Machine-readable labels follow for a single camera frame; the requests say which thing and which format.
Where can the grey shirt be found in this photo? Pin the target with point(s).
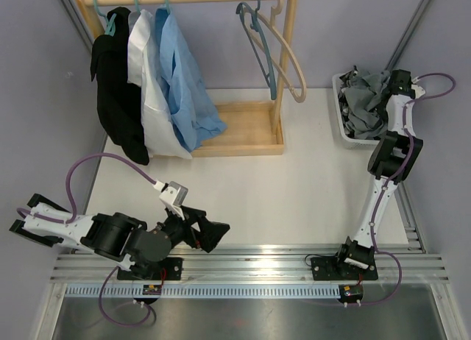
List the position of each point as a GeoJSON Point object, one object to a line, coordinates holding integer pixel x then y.
{"type": "Point", "coordinates": [375, 118]}

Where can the wooden clothes rack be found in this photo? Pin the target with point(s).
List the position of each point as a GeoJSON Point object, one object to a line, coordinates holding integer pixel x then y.
{"type": "Point", "coordinates": [253, 127]}

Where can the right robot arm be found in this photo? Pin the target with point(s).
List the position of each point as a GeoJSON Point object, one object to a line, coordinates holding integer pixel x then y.
{"type": "Point", "coordinates": [389, 165]}

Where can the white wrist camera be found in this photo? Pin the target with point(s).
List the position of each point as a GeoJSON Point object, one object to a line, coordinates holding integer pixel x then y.
{"type": "Point", "coordinates": [172, 195]}
{"type": "Point", "coordinates": [418, 89]}

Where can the white plastic basket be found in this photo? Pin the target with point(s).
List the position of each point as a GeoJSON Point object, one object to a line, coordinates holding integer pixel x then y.
{"type": "Point", "coordinates": [337, 123]}

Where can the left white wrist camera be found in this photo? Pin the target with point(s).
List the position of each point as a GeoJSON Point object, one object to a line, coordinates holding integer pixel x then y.
{"type": "Point", "coordinates": [172, 195]}

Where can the teal hanger of white shirt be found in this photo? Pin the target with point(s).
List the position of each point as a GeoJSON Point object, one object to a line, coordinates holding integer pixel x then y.
{"type": "Point", "coordinates": [137, 6]}

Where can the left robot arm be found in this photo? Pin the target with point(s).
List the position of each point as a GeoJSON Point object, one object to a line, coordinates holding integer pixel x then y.
{"type": "Point", "coordinates": [138, 252]}

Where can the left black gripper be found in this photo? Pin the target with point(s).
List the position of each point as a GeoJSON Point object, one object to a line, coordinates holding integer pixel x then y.
{"type": "Point", "coordinates": [211, 232]}

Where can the light blue shirt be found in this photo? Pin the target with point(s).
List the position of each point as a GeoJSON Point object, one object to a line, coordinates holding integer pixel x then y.
{"type": "Point", "coordinates": [193, 113]}

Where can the wooden hanger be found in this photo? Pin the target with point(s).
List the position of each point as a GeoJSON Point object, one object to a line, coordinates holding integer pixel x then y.
{"type": "Point", "coordinates": [286, 52]}

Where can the black white checkered shirt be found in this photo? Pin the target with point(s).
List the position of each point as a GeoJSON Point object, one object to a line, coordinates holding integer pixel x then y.
{"type": "Point", "coordinates": [352, 98]}

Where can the aluminium mounting rail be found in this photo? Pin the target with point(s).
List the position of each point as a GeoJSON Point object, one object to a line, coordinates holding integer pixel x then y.
{"type": "Point", "coordinates": [279, 273]}

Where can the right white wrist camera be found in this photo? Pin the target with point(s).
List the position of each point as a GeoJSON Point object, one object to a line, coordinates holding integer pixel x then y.
{"type": "Point", "coordinates": [418, 89]}

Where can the teal hanger of black shirt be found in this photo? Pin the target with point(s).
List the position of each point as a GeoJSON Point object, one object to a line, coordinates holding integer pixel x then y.
{"type": "Point", "coordinates": [110, 22]}

